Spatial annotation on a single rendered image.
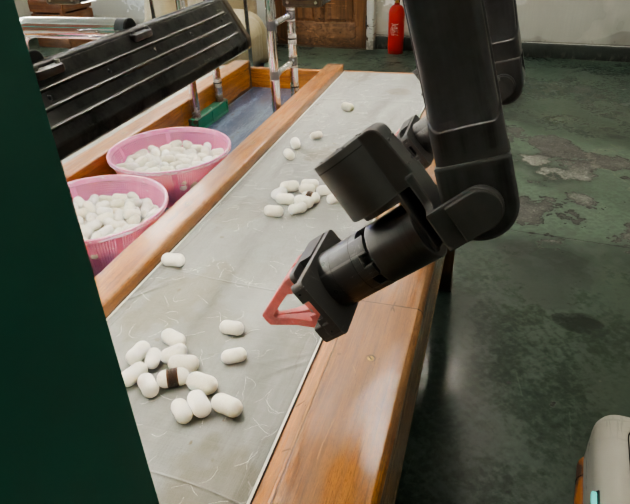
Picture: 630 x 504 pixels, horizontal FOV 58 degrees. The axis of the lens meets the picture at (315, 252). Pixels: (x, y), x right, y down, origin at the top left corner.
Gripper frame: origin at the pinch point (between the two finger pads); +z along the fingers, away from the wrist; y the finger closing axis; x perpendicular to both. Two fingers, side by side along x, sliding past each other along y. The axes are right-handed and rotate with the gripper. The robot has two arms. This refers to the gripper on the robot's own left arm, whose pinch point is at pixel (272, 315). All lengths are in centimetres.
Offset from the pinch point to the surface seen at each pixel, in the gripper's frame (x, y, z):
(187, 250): -7.2, -27.0, 27.1
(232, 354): 3.3, -3.9, 12.1
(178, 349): -1.1, -2.9, 17.3
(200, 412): 3.6, 5.4, 12.1
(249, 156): -11, -61, 27
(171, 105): -33, -90, 53
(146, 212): -16, -38, 38
